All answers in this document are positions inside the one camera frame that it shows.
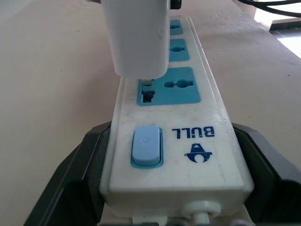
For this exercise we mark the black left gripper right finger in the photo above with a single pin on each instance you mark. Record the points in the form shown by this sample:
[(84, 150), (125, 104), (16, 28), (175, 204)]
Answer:
[(275, 188)]

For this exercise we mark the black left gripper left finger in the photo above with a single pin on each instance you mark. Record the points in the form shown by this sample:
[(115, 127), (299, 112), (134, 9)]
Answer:
[(77, 188)]

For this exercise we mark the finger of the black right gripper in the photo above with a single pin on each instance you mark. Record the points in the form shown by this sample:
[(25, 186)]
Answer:
[(175, 3), (95, 1)]

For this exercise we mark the white charger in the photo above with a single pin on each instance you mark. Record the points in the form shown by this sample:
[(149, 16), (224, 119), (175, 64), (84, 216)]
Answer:
[(137, 40)]

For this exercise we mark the white power strip blue sockets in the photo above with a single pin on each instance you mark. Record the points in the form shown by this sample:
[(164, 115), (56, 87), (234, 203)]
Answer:
[(192, 117)]

